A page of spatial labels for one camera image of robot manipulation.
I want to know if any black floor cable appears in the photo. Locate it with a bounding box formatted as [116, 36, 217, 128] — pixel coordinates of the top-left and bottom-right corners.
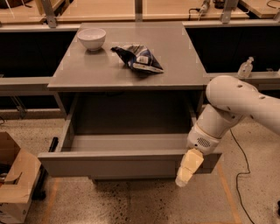
[229, 129, 256, 224]

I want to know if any dark blue chip bag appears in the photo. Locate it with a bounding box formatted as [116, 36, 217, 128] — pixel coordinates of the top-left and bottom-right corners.
[111, 45, 164, 74]

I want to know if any brown cardboard box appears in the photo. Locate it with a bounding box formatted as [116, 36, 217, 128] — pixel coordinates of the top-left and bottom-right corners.
[0, 132, 41, 224]

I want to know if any grey drawer cabinet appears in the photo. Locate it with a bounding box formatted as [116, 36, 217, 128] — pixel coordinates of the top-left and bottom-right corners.
[47, 21, 213, 185]

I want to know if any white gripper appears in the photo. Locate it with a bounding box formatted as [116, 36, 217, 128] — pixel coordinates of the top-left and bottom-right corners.
[175, 124, 221, 187]

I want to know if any black metal bar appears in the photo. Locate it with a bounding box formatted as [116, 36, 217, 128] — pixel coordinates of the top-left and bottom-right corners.
[31, 137, 59, 200]

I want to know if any grey top drawer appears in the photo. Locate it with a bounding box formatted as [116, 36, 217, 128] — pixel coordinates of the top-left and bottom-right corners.
[38, 93, 222, 179]

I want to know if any grey metal rail frame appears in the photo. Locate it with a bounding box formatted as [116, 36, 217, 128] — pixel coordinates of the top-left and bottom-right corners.
[0, 0, 280, 96]

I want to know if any clear sanitizer pump bottle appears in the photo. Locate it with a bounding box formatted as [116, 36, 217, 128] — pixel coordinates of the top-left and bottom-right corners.
[237, 57, 254, 78]

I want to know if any white ceramic bowl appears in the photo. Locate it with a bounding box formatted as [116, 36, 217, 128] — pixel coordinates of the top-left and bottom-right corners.
[77, 28, 106, 51]

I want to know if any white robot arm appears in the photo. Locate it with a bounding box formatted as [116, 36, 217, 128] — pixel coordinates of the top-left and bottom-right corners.
[175, 75, 280, 187]

